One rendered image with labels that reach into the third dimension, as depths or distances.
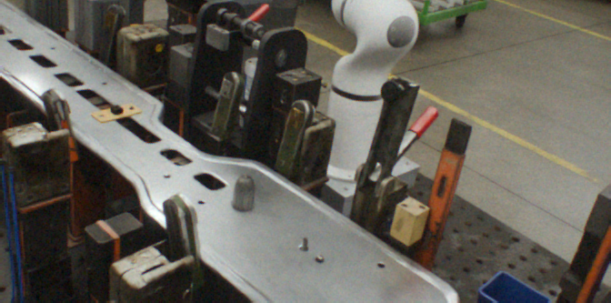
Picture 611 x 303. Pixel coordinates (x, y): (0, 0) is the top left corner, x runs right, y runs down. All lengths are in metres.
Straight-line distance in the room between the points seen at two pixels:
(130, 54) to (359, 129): 0.51
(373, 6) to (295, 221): 0.51
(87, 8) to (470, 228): 1.00
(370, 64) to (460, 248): 0.48
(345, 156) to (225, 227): 0.59
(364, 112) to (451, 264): 0.38
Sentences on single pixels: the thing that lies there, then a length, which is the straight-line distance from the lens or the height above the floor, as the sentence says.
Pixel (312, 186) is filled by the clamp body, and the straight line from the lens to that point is 1.10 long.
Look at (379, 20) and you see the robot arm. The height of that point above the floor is 1.18.
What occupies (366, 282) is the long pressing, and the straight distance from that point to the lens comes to 0.84.
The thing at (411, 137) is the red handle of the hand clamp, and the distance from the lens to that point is 0.96.
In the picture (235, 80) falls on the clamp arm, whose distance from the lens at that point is 1.10.
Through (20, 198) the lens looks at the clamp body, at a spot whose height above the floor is 0.95.
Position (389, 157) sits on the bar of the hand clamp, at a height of 1.11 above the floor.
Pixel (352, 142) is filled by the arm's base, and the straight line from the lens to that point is 1.41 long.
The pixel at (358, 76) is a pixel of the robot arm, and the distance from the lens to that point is 1.34.
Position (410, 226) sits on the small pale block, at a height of 1.05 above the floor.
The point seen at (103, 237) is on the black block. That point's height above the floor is 0.99.
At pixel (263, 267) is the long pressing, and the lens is 0.83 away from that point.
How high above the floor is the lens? 1.53
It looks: 27 degrees down
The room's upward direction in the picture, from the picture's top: 9 degrees clockwise
